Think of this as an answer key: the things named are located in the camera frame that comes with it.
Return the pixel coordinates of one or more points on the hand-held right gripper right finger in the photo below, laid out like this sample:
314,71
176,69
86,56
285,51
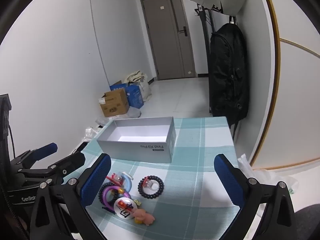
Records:
228,180

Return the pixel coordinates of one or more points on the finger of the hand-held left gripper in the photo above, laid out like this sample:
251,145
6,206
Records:
51,148
72,161

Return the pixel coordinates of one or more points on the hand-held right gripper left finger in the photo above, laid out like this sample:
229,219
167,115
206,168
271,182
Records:
96,177

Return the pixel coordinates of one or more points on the purple bangle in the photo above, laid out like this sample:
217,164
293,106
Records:
110,187

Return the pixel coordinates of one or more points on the small black hair clip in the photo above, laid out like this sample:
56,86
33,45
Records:
108,210

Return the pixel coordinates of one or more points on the white round badge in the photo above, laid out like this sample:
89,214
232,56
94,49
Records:
123,208

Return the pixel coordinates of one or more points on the small green charm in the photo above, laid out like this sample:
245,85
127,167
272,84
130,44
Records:
137,202

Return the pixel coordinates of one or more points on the grey cardboard box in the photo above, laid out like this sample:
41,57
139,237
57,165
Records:
140,152

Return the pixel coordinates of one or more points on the pink pig toy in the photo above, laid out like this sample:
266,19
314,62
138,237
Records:
143,216

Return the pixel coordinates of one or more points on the clear plastic wrap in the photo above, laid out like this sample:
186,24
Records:
90,132

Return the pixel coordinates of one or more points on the light blue bangle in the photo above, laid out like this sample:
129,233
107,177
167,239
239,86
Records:
130,182

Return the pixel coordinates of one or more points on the white green-print plastic bag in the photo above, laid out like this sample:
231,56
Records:
270,177

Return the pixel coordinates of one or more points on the teal checked tablecloth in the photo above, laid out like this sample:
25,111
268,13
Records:
195,155

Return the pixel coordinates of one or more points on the small yellow charm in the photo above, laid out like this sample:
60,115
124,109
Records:
137,221

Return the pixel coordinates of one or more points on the brown cardboard box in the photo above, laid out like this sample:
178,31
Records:
116,105

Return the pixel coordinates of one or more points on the small blue box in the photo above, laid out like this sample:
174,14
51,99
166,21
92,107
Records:
117,85

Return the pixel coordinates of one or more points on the large blue box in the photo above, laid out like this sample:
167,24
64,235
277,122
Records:
135,96

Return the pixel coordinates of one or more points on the dark clothing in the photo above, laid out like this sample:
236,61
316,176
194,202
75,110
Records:
308,222

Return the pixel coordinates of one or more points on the white wood-trimmed panel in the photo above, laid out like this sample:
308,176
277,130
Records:
295,105

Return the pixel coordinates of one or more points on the beige cloth bag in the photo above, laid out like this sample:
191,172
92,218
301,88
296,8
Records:
133,76

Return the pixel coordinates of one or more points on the black backpack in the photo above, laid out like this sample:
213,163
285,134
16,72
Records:
227,75

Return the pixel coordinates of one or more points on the grey door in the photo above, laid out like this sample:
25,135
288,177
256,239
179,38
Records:
165,42

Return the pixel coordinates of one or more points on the black door lock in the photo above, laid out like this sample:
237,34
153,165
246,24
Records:
184,31

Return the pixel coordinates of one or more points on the white board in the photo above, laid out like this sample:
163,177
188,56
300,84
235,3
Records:
220,21

